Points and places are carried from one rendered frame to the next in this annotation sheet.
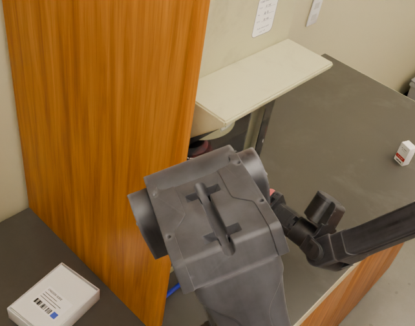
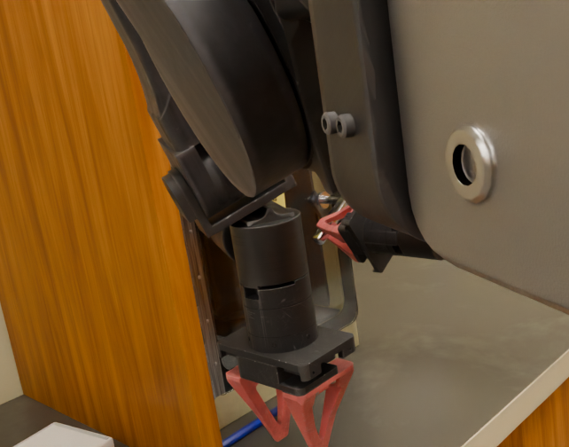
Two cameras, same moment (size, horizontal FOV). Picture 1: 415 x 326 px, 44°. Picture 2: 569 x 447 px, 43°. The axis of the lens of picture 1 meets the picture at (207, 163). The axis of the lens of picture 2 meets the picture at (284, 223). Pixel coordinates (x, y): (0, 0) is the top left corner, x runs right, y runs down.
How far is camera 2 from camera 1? 0.63 m
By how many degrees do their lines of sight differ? 29
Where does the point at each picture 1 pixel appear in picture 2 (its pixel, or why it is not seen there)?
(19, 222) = (4, 411)
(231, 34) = not seen: outside the picture
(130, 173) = (92, 142)
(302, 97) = not seen: hidden behind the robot
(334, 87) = not seen: hidden behind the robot
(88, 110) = (31, 94)
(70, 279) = (64, 435)
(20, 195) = (10, 380)
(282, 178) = (426, 293)
